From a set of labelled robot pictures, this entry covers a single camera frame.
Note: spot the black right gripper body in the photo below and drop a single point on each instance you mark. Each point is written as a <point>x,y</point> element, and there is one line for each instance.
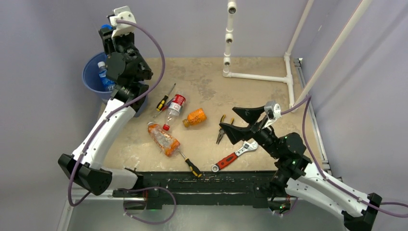
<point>265,138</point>

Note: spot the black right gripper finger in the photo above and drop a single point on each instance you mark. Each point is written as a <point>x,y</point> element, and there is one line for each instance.
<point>236,134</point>
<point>249,115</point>

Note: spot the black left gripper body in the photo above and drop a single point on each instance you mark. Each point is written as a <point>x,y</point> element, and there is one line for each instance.
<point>123,44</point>

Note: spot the orange juice bottle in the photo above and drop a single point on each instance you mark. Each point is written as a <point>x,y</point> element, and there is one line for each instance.
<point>195,118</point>

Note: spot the crushed orange label bottle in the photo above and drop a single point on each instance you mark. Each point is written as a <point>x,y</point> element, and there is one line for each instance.
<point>166,142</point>

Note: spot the pepsi label clear bottle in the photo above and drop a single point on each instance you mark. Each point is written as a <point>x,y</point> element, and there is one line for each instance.
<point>106,26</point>

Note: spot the blue label bottle back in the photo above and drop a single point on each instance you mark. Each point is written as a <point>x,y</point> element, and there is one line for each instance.
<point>108,85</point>

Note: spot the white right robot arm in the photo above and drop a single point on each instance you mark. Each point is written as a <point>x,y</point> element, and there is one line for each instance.
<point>297,175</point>

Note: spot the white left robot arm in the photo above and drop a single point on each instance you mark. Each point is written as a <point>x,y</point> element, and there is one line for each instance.
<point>128,70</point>

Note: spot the blue plastic bin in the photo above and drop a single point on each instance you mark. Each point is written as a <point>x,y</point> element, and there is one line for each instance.
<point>94,83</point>

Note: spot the yellow black screwdriver front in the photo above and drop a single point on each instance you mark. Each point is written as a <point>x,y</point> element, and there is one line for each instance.
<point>193,168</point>

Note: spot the yellow black screwdriver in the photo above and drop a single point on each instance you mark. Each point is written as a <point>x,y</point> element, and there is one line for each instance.
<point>193,168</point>
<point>164,99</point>

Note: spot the red label clear bottle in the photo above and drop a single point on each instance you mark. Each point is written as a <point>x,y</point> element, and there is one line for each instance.
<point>173,110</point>

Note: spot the yellow black screwdriver back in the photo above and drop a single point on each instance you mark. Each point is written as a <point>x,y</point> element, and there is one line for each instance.
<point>164,99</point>

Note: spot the yellow handled pliers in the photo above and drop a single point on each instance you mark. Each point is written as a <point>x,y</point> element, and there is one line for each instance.
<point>221,132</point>

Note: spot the red handled adjustable wrench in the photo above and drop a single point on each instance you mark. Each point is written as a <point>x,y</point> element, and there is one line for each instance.
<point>246,147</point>

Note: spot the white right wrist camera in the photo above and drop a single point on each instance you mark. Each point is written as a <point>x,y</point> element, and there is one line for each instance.
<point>273,113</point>

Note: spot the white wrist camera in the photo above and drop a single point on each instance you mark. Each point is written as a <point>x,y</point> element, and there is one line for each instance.
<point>273,113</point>
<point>122,20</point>

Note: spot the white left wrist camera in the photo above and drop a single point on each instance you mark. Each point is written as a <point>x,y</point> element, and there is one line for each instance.
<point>122,20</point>

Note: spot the aluminium side rail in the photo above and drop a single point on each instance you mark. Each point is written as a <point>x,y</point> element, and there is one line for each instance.
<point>322,153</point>

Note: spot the red handled screwdriver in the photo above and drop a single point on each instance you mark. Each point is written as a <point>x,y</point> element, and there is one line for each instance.
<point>163,108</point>

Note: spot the black table front rail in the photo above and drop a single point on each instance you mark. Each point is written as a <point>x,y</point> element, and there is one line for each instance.
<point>249,188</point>

